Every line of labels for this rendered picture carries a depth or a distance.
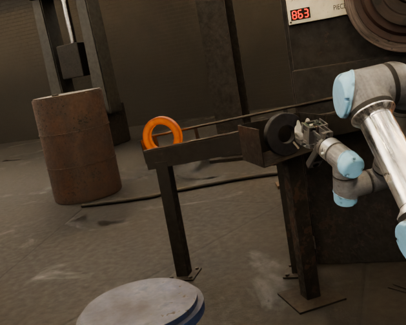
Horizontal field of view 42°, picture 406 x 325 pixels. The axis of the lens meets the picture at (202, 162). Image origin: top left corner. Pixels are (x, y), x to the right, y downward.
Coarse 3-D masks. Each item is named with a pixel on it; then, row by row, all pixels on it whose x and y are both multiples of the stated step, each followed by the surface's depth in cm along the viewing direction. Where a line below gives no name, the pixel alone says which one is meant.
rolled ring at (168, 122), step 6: (150, 120) 237; (156, 120) 236; (162, 120) 235; (168, 120) 235; (150, 126) 238; (168, 126) 235; (174, 126) 234; (144, 132) 240; (150, 132) 240; (174, 132) 235; (180, 132) 235; (144, 138) 240; (150, 138) 241; (174, 138) 236; (180, 138) 235; (150, 144) 240
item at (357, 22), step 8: (344, 0) 198; (352, 0) 198; (352, 8) 198; (352, 16) 199; (352, 24) 200; (360, 24) 199; (360, 32) 200; (368, 32) 199; (368, 40) 199; (376, 40) 198; (384, 40) 198; (384, 48) 198; (392, 48) 197; (400, 48) 197
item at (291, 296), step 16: (240, 128) 199; (256, 128) 203; (288, 128) 207; (256, 144) 186; (256, 160) 190; (272, 160) 190; (288, 160) 194; (288, 176) 197; (304, 176) 197; (288, 192) 200; (304, 192) 198; (304, 208) 199; (304, 224) 200; (304, 240) 201; (304, 256) 202; (304, 272) 203; (304, 288) 206; (320, 288) 213; (304, 304) 203; (320, 304) 201
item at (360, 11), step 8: (360, 0) 195; (368, 0) 193; (360, 8) 196; (368, 8) 193; (360, 16) 197; (368, 16) 195; (376, 16) 193; (368, 24) 196; (376, 24) 195; (384, 24) 193; (392, 24) 192; (376, 32) 196; (384, 32) 195; (392, 32) 194; (400, 32) 192; (392, 40) 195; (400, 40) 194
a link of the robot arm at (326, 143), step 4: (328, 140) 166; (332, 140) 166; (336, 140) 166; (324, 144) 166; (328, 144) 165; (320, 148) 167; (324, 148) 165; (320, 152) 167; (324, 152) 165; (324, 156) 165
